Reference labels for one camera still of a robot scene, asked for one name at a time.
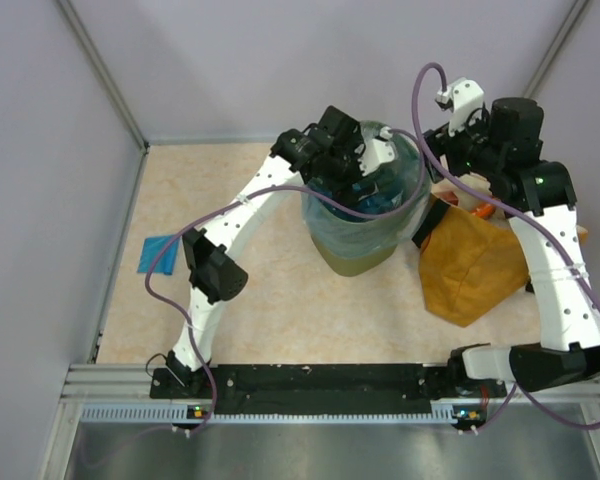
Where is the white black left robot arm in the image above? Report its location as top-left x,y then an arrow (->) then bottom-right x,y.
167,106 -> 366,397

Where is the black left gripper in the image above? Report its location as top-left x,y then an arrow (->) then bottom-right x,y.
322,131 -> 378,209

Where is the olive green plastic trash bin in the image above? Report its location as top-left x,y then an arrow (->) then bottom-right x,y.
300,119 -> 434,278

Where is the yellow canvas tote bag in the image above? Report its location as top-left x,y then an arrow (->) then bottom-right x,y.
412,194 -> 530,327

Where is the grey slotted cable duct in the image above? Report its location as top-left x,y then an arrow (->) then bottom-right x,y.
80,404 -> 484,425

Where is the red box in tote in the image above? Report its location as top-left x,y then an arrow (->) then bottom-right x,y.
436,190 -> 459,206

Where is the blue plastic trash bag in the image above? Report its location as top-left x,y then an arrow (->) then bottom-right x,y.
300,119 -> 434,259

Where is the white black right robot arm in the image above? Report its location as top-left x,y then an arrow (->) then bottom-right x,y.
424,97 -> 600,396

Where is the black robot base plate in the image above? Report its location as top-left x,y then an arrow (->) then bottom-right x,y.
149,363 -> 506,416

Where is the orange packet in tote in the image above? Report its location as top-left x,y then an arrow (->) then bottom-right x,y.
470,203 -> 496,220

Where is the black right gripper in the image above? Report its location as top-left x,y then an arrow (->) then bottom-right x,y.
420,104 -> 503,183

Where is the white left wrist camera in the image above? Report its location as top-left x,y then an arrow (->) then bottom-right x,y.
358,126 -> 397,177

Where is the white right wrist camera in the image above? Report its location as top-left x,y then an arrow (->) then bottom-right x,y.
435,77 -> 484,137

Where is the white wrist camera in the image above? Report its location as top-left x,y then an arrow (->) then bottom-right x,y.
358,126 -> 397,177
435,77 -> 484,137

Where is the folded blue trash bag roll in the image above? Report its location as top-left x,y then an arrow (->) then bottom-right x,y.
137,235 -> 178,276

